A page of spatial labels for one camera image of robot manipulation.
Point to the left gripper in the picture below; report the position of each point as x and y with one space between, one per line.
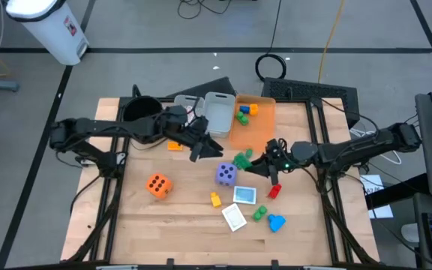
176 122

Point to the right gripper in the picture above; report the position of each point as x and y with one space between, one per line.
279 155

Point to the small blue brick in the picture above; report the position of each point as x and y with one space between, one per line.
244 110

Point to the small yellow brick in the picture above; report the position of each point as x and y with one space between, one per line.
215 199

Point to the orange foam die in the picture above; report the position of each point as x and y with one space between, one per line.
159 185

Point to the yellow-orange small brick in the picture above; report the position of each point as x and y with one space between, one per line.
254 110

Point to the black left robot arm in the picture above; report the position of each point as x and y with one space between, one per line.
107 126

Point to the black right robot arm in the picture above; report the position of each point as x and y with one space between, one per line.
358 144

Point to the red two-stud brick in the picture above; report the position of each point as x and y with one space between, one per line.
275 191

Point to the yellow-orange flat brick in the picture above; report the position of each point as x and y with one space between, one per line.
174 146

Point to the grey plastic bin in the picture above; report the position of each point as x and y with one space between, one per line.
219 112
180 100

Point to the purple foam die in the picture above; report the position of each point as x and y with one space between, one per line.
226 174

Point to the orange plastic bin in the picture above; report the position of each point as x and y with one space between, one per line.
253 131

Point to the big blue brick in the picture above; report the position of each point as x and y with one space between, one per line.
276 223

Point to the grey white card deck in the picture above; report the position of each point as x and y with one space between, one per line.
234 216

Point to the black pumpkin face bucket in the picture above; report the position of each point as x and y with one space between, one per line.
141 108

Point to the black perforated panel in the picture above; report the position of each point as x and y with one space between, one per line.
309 90

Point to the white paper sheet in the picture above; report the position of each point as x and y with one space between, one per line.
373 183

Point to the white computer mouse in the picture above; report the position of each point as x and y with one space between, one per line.
411 232

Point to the white trash can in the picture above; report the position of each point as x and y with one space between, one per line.
51 30

